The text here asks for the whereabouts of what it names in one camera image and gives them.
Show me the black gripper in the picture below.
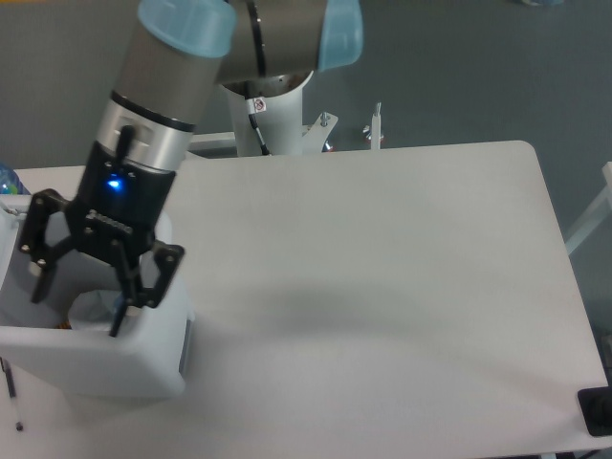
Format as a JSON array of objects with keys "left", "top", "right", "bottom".
[{"left": 18, "top": 142, "right": 185, "bottom": 338}]

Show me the crushed clear plastic bottle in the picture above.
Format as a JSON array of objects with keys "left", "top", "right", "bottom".
[{"left": 112, "top": 295, "right": 124, "bottom": 316}]

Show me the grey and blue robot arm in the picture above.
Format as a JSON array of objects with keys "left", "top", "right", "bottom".
[{"left": 17, "top": 1, "right": 364, "bottom": 336}]

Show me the white plastic trash can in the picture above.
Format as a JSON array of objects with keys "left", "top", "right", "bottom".
[{"left": 1, "top": 195, "right": 195, "bottom": 398}]

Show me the colourful snack wrapper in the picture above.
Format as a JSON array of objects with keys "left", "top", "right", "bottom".
[{"left": 55, "top": 320, "right": 72, "bottom": 330}]

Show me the blue water bottle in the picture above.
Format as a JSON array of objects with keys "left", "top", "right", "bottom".
[{"left": 0, "top": 163, "right": 31, "bottom": 195}]

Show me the black pen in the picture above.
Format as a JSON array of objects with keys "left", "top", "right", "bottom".
[{"left": 1, "top": 359, "right": 24, "bottom": 432}]

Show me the black table clamp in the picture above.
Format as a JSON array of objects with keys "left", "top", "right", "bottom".
[{"left": 578, "top": 386, "right": 611, "bottom": 437}]

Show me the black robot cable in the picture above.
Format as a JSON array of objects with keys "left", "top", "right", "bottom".
[{"left": 244, "top": 80, "right": 273, "bottom": 157}]

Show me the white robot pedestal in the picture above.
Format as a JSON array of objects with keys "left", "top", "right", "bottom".
[{"left": 223, "top": 72, "right": 313, "bottom": 157}]

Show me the white frame post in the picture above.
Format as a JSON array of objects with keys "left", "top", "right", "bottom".
[{"left": 362, "top": 101, "right": 384, "bottom": 150}]

